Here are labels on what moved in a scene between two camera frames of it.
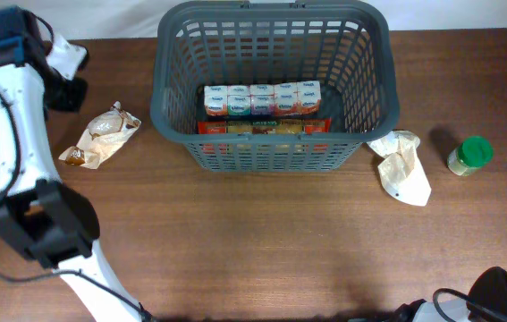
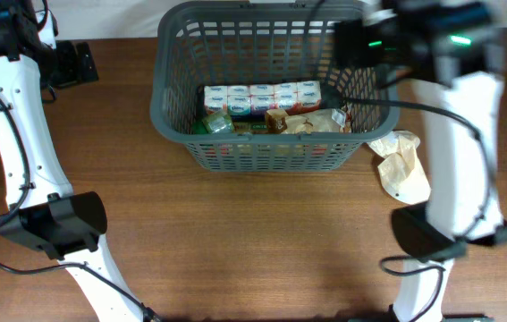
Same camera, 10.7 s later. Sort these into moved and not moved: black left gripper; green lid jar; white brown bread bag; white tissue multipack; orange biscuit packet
Moved: black left gripper; orange biscuit packet; white brown bread bag; green lid jar
Not moved: white tissue multipack
